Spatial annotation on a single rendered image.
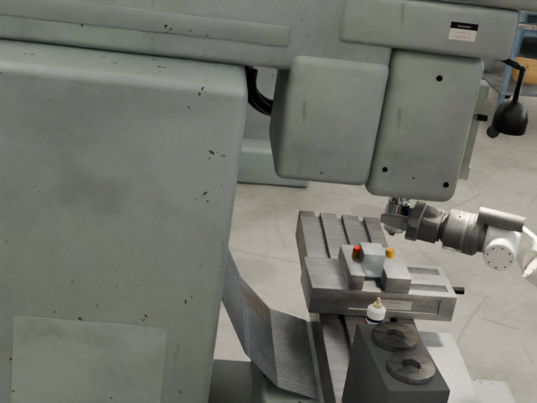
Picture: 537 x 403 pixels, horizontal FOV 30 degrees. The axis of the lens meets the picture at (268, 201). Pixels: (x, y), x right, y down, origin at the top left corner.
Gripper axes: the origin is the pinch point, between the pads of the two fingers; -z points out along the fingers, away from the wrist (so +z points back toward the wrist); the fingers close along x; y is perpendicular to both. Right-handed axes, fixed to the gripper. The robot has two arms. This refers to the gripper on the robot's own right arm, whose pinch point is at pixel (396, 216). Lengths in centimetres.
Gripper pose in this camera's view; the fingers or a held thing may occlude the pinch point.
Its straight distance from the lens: 218.0
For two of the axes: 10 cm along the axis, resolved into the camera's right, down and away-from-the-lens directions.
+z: 9.4, 2.4, -2.4
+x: -3.1, 3.7, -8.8
